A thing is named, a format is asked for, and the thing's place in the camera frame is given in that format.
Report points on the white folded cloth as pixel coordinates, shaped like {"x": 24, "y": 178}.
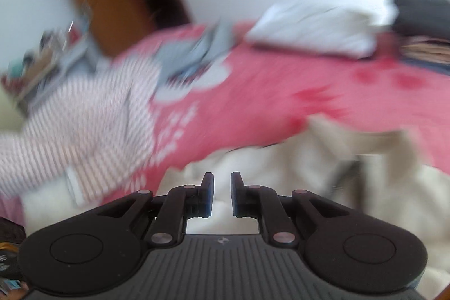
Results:
{"x": 316, "y": 27}

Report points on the navy folded garment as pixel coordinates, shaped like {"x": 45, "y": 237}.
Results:
{"x": 432, "y": 63}

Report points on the cluttered shelf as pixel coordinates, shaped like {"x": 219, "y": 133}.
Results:
{"x": 49, "y": 57}

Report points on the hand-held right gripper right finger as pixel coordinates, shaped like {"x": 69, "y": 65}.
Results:
{"x": 236, "y": 196}

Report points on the dark grey folded garment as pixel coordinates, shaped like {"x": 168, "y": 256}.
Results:
{"x": 425, "y": 11}

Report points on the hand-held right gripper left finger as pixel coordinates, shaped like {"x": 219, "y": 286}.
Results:
{"x": 208, "y": 196}

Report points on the brown patterned folded garment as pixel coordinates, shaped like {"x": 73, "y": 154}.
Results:
{"x": 429, "y": 48}

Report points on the pink floral blanket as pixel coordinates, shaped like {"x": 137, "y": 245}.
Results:
{"x": 281, "y": 92}

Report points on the cream striped knit sweater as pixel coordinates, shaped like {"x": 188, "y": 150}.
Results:
{"x": 88, "y": 117}

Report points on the beige pants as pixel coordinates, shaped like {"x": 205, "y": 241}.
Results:
{"x": 386, "y": 187}

